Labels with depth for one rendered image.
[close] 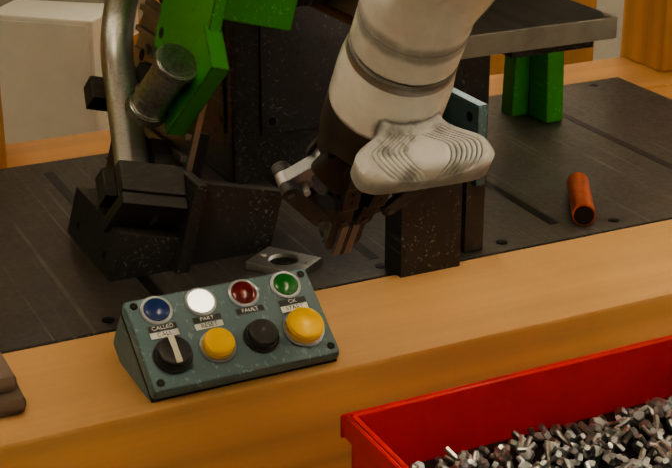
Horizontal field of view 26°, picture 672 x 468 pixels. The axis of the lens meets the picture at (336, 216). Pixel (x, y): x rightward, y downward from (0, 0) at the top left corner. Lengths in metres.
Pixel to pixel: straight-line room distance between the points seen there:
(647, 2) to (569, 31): 0.82
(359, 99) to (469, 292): 0.38
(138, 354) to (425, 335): 0.23
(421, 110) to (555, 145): 0.73
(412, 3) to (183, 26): 0.49
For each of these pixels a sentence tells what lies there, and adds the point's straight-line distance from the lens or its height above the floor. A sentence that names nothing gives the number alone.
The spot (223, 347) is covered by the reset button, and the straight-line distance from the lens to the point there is 1.07.
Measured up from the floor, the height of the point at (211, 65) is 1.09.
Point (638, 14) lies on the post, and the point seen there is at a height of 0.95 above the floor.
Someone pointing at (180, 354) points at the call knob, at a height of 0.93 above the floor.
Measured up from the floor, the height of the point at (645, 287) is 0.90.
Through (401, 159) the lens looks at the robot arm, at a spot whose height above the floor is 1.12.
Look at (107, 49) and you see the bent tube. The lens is 1.35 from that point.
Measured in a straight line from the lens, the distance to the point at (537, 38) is 1.17.
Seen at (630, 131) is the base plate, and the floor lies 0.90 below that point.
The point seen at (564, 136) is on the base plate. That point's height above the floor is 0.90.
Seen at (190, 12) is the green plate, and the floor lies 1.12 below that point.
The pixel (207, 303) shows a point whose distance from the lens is 1.10.
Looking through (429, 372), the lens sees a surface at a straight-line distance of 1.15.
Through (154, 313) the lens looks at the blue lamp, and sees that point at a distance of 1.09.
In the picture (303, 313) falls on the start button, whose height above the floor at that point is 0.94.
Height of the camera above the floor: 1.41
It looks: 22 degrees down
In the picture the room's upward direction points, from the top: straight up
